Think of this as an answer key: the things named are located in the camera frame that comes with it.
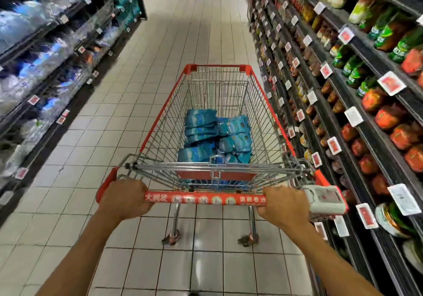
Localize person's right forearm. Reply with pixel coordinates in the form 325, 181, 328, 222
288, 223, 384, 296

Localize rows of small brown packets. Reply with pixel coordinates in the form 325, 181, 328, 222
251, 0, 347, 174

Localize white bowl pack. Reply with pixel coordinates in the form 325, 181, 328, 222
403, 239, 423, 275

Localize red metal shopping cart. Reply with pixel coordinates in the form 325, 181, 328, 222
96, 64, 349, 247

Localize dark shelf unit with snacks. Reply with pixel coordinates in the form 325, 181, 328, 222
246, 0, 423, 296

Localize row of green snack bags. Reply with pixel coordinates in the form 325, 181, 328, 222
332, 0, 423, 98

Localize dark shelf unit with clear packets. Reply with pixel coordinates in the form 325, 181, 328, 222
0, 0, 147, 227

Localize row of red orange snack bags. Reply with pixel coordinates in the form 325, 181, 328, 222
340, 46, 423, 198

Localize rows of clear plastic packets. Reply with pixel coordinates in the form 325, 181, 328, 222
0, 0, 114, 178

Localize person's right hand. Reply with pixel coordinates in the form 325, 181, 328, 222
257, 185, 311, 232

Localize person's left hand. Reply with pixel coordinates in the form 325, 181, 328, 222
98, 178, 154, 222

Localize pile of blue packets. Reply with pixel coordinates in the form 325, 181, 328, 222
177, 109, 253, 187

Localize row of white red price tags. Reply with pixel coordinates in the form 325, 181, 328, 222
251, 0, 423, 241
0, 0, 120, 207

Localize person's left forearm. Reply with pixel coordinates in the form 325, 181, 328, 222
36, 211, 121, 296

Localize green lidded bowl pack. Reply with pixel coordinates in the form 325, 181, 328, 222
375, 202, 417, 239

